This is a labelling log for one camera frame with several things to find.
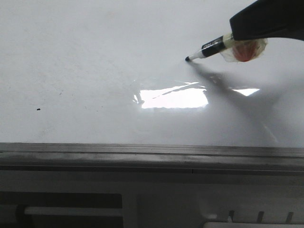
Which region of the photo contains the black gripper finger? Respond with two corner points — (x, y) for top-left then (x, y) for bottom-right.
(229, 0), (304, 40)

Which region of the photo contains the black and white whiteboard marker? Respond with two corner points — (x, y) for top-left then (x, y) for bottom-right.
(185, 33), (267, 62)

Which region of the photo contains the white whiteboard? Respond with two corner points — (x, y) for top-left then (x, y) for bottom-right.
(0, 0), (304, 147)

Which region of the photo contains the grey whiteboard frame rail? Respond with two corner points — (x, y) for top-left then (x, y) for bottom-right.
(0, 142), (304, 172)

